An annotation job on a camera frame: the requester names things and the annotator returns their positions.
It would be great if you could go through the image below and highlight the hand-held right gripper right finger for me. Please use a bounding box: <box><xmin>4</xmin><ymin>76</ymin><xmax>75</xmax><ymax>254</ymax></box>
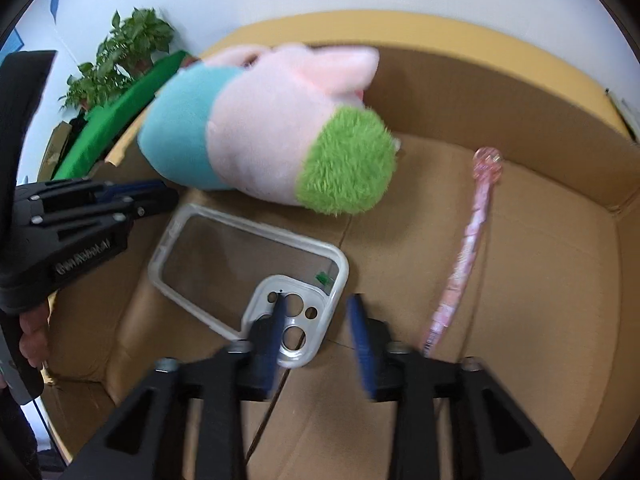
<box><xmin>347</xmin><ymin>294</ymin><xmax>576</xmax><ymax>480</ymax></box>

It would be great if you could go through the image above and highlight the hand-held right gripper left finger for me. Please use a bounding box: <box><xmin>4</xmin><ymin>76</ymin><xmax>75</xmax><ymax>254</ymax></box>
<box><xmin>70</xmin><ymin>294</ymin><xmax>291</xmax><ymax>480</ymax></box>

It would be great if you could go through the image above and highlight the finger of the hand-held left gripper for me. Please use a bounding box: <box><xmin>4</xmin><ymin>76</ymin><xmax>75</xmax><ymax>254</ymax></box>
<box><xmin>14</xmin><ymin>178</ymin><xmax>173</xmax><ymax>211</ymax></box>
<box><xmin>27</xmin><ymin>189</ymin><xmax>180</xmax><ymax>233</ymax></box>

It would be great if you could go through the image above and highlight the clear phone case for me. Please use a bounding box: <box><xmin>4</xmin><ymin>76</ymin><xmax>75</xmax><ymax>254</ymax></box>
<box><xmin>148</xmin><ymin>203</ymin><xmax>350</xmax><ymax>370</ymax></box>

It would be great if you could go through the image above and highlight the teal pink green plush toy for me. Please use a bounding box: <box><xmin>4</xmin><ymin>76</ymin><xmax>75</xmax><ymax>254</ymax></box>
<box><xmin>137</xmin><ymin>45</ymin><xmax>401</xmax><ymax>218</ymax></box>

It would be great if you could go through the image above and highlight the brown cardboard box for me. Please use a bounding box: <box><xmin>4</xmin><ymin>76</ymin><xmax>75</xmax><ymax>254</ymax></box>
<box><xmin>42</xmin><ymin>10</ymin><xmax>640</xmax><ymax>480</ymax></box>

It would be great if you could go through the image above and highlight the person's left hand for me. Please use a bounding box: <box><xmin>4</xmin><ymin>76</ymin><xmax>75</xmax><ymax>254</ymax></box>
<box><xmin>19</xmin><ymin>295</ymin><xmax>51</xmax><ymax>371</ymax></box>

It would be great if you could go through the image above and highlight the brown cardboard piece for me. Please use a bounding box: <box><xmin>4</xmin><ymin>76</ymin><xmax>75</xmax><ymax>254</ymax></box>
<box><xmin>42</xmin><ymin>121</ymin><xmax>74</xmax><ymax>181</ymax></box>

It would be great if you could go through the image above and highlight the green potted plant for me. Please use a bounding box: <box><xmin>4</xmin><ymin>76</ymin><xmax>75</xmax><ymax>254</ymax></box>
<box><xmin>59</xmin><ymin>8</ymin><xmax>176</xmax><ymax>111</ymax></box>

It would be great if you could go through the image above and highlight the pink patterned pen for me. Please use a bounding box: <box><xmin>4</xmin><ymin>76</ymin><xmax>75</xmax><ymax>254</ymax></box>
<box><xmin>422</xmin><ymin>146</ymin><xmax>502</xmax><ymax>356</ymax></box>

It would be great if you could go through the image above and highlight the black cable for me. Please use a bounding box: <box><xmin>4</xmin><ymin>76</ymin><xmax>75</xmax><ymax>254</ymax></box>
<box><xmin>29</xmin><ymin>394</ymin><xmax>71</xmax><ymax>461</ymax></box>

